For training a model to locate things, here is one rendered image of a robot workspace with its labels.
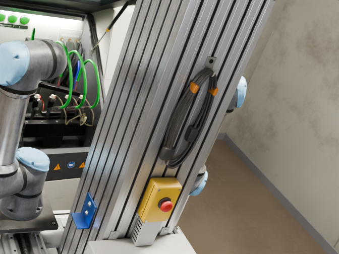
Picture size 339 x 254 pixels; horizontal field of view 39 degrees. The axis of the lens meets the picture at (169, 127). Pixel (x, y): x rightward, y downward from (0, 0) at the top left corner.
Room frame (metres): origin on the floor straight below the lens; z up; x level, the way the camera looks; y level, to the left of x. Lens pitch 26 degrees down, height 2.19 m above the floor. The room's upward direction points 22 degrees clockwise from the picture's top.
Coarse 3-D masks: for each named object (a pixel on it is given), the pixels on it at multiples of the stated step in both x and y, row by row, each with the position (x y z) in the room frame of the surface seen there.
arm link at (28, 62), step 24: (0, 48) 1.18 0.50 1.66; (24, 48) 1.19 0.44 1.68; (48, 48) 1.26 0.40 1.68; (0, 72) 1.16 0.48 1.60; (24, 72) 1.16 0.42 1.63; (48, 72) 1.24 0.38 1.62; (0, 96) 1.19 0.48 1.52; (24, 96) 1.18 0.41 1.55; (0, 120) 1.18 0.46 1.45; (0, 144) 1.18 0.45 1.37; (0, 168) 1.18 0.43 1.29; (0, 192) 1.17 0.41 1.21
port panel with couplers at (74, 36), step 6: (60, 30) 2.36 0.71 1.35; (66, 30) 2.38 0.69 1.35; (72, 30) 2.41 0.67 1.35; (78, 30) 2.43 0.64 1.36; (60, 36) 2.37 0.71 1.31; (66, 36) 2.39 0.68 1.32; (72, 36) 2.41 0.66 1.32; (78, 36) 2.44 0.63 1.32; (66, 42) 2.40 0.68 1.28; (78, 42) 2.41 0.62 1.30; (72, 48) 2.43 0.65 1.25; (72, 54) 2.43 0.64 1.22; (72, 60) 2.44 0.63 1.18; (66, 66) 2.42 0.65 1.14; (72, 66) 2.45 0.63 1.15; (66, 72) 2.43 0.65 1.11
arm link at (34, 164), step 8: (24, 152) 1.33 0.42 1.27; (32, 152) 1.35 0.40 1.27; (40, 152) 1.38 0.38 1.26; (24, 160) 1.29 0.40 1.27; (32, 160) 1.30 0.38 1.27; (40, 160) 1.32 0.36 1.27; (48, 160) 1.36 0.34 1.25; (24, 168) 1.27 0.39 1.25; (32, 168) 1.29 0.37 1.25; (40, 168) 1.30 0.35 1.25; (48, 168) 1.36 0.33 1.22; (24, 176) 1.26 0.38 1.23; (32, 176) 1.28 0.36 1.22; (40, 176) 1.31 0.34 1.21; (24, 184) 1.25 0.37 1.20; (32, 184) 1.29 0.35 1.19; (40, 184) 1.32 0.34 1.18; (24, 192) 1.29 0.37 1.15; (32, 192) 1.30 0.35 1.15
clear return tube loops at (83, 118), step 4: (56, 96) 2.11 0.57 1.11; (72, 96) 2.17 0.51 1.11; (60, 100) 2.11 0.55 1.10; (88, 104) 2.20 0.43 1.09; (64, 108) 2.07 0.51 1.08; (80, 112) 2.11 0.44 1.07; (92, 112) 2.15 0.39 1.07; (76, 116) 2.16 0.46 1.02; (80, 116) 2.10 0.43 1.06; (84, 116) 2.19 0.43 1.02; (80, 120) 2.10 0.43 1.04; (84, 120) 2.17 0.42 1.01; (92, 120) 2.14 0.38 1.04; (80, 124) 2.10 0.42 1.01; (92, 124) 2.15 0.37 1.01
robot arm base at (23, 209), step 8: (40, 192) 1.33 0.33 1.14; (0, 200) 1.30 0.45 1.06; (8, 200) 1.28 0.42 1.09; (16, 200) 1.28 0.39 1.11; (24, 200) 1.29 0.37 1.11; (32, 200) 1.30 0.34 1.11; (40, 200) 1.34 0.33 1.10; (0, 208) 1.29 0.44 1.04; (8, 208) 1.28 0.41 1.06; (16, 208) 1.27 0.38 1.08; (24, 208) 1.28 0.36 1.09; (32, 208) 1.30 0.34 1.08; (40, 208) 1.34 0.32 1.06; (8, 216) 1.27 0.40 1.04; (16, 216) 1.27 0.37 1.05; (24, 216) 1.28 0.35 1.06; (32, 216) 1.30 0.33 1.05
